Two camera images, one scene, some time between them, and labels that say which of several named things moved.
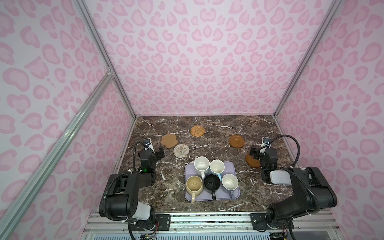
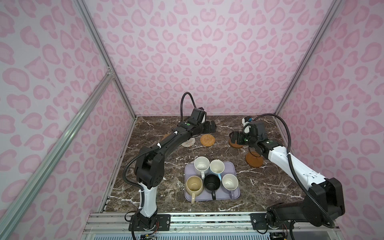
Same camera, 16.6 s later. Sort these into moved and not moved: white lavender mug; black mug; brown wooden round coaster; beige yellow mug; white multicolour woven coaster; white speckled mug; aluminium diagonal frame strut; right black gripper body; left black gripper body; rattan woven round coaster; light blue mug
Moved: left black gripper body; right black gripper body; rattan woven round coaster; white multicolour woven coaster
Not moved: beige yellow mug; white speckled mug; light blue mug; white lavender mug; black mug; brown wooden round coaster; aluminium diagonal frame strut
